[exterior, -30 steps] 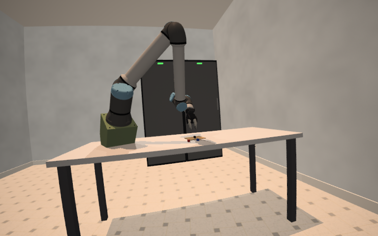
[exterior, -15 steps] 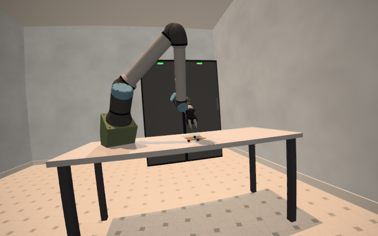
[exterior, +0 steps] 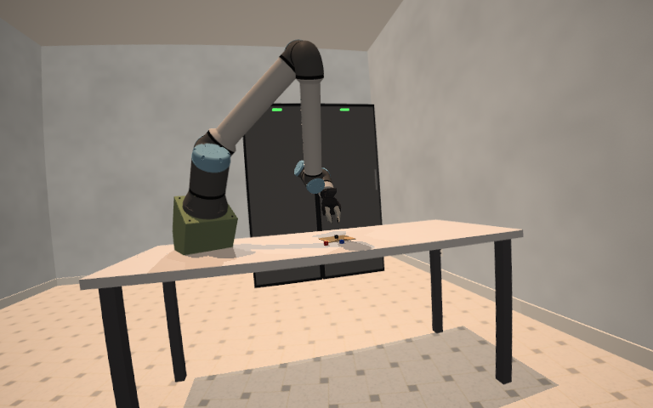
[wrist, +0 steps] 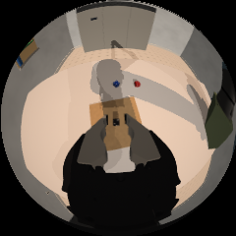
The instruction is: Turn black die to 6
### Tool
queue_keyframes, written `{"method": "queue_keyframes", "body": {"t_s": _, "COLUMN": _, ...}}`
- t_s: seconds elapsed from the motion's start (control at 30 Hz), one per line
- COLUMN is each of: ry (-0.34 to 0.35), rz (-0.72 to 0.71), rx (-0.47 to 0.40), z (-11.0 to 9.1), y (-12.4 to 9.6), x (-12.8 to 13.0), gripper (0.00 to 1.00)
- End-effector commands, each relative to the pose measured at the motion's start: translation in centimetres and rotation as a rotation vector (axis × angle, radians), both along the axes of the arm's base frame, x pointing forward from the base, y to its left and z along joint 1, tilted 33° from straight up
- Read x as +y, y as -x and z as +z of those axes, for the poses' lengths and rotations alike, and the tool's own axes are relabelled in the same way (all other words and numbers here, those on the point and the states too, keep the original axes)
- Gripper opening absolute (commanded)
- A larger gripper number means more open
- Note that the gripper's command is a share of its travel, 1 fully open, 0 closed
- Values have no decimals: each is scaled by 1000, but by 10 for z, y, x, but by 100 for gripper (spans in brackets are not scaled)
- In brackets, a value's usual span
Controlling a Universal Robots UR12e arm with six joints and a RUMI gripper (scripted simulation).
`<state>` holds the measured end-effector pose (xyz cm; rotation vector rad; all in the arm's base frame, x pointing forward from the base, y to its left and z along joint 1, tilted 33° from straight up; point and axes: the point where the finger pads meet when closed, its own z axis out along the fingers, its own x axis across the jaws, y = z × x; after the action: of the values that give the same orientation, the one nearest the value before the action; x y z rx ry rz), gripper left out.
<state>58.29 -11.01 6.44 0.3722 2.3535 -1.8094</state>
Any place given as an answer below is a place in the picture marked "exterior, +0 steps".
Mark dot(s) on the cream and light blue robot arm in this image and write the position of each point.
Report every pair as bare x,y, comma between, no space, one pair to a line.
210,158

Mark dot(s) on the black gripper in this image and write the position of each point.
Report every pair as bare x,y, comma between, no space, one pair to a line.
330,206

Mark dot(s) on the tan square mat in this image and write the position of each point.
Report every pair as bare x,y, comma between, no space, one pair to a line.
340,237

